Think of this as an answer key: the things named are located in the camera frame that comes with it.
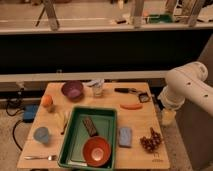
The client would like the green plastic tray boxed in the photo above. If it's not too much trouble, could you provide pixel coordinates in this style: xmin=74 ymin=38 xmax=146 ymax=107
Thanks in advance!
xmin=58 ymin=106 xmax=117 ymax=171

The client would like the black cable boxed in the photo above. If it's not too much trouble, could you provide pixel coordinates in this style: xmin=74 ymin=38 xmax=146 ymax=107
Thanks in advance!
xmin=12 ymin=119 xmax=28 ymax=152

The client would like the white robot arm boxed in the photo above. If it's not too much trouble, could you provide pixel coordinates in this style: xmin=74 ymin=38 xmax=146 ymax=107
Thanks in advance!
xmin=157 ymin=62 xmax=213 ymax=126

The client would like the silver fork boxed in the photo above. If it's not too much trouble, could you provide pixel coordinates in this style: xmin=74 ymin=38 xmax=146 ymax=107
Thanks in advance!
xmin=24 ymin=155 xmax=57 ymax=161

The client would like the blue plastic cup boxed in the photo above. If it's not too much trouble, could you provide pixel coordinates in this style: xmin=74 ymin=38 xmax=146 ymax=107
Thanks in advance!
xmin=33 ymin=127 xmax=50 ymax=144

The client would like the orange carrot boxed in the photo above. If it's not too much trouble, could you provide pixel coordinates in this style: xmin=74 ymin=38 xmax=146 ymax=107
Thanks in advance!
xmin=120 ymin=104 xmax=143 ymax=110

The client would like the blue sponge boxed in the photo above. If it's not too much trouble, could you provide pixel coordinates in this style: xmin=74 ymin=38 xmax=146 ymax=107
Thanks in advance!
xmin=118 ymin=127 xmax=132 ymax=148

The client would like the purple bowl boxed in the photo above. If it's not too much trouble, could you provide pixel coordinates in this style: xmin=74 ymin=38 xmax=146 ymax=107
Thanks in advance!
xmin=61 ymin=80 xmax=83 ymax=100

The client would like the bunch of dark grapes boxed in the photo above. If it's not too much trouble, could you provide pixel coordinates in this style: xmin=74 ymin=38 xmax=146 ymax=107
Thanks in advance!
xmin=140 ymin=128 xmax=162 ymax=153

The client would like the brown chocolate bar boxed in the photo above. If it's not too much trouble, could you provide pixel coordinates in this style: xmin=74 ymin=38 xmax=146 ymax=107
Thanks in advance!
xmin=83 ymin=117 xmax=98 ymax=137

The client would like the blue box on floor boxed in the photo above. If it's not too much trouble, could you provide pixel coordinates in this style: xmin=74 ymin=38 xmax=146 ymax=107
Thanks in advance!
xmin=23 ymin=105 xmax=38 ymax=123

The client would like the yellow banana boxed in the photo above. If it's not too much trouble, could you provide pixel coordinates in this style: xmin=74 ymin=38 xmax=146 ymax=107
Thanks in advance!
xmin=55 ymin=112 xmax=68 ymax=135

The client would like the orange bowl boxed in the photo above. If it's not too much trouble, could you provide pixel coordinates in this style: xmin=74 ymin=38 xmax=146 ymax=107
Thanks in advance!
xmin=82 ymin=136 xmax=111 ymax=167

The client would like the orange fruit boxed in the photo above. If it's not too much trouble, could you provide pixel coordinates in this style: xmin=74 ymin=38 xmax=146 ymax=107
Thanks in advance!
xmin=41 ymin=95 xmax=53 ymax=107

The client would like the black handled tool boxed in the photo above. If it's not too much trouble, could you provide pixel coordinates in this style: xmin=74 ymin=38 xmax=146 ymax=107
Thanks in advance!
xmin=114 ymin=88 xmax=140 ymax=94

